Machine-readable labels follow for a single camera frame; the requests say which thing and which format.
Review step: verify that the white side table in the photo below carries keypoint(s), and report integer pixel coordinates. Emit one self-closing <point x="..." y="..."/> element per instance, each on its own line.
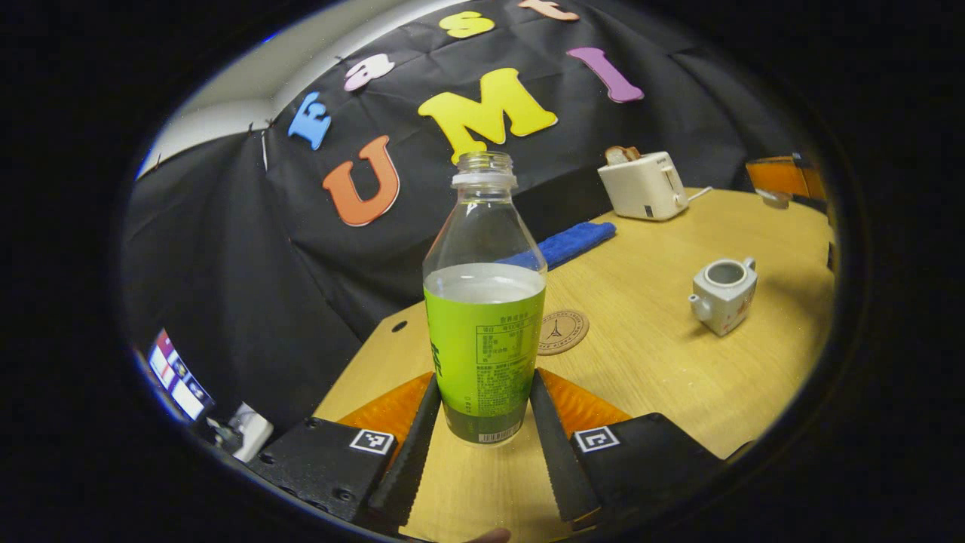
<point x="252" y="431"/>

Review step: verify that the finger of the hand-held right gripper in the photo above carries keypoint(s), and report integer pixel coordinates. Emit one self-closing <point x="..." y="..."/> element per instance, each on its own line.
<point x="776" y="177"/>

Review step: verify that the white teacup lid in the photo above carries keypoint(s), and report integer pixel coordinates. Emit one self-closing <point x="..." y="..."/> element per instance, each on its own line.
<point x="773" y="198"/>

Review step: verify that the round cork coaster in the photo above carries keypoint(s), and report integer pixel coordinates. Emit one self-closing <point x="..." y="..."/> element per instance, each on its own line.
<point x="567" y="332"/>

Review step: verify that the blue towel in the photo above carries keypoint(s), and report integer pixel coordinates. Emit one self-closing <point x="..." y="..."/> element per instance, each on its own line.
<point x="573" y="240"/>

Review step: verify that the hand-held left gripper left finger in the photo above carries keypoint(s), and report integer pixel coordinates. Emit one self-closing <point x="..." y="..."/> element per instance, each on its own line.
<point x="411" y="460"/>

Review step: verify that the white toaster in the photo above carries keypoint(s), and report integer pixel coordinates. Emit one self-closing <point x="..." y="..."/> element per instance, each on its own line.
<point x="641" y="188"/>

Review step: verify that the black backdrop cloth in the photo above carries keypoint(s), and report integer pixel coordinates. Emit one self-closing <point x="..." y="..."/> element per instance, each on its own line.
<point x="264" y="249"/>

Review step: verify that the computer monitor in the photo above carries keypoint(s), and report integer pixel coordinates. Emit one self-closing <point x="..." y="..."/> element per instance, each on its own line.
<point x="179" y="375"/>

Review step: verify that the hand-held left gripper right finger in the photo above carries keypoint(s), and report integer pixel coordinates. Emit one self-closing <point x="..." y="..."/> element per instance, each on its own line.
<point x="562" y="460"/>

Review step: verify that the white ceramic teacup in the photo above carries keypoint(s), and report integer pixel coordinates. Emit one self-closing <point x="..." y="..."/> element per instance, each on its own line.
<point x="727" y="302"/>

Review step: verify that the bread slice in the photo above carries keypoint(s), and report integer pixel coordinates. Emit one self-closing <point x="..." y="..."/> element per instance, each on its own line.
<point x="622" y="154"/>

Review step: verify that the green label water bottle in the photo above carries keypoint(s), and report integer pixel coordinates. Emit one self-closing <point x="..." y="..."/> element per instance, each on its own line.
<point x="482" y="347"/>

